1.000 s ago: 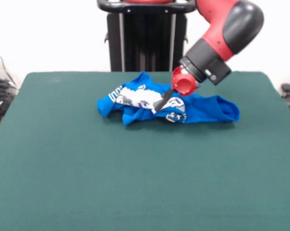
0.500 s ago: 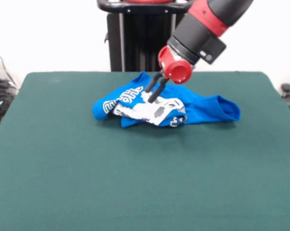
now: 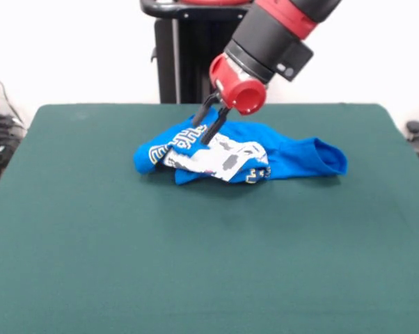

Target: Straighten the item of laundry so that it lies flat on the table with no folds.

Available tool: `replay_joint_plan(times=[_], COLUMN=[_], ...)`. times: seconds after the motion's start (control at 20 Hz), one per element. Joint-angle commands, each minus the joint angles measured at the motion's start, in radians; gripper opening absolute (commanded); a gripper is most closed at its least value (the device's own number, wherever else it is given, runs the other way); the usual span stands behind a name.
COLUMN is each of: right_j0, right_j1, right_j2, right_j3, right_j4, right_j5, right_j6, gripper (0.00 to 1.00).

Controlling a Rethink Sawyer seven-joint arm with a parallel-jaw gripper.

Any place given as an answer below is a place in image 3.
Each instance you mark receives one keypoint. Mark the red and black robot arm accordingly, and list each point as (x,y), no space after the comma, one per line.
(275,38)

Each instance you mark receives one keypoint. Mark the black office chair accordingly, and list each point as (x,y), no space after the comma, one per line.
(415,127)

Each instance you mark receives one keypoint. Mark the blue printed T-shirt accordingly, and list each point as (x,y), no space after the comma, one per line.
(293,156)

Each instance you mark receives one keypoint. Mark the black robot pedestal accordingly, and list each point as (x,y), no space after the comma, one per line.
(181,62)

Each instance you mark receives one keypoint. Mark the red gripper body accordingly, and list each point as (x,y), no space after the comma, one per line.
(237,88)

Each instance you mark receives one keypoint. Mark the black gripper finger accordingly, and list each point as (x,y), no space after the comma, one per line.
(214,127)
(204,111)

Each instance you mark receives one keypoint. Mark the dark green table cloth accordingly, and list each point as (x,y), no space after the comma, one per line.
(230,261)

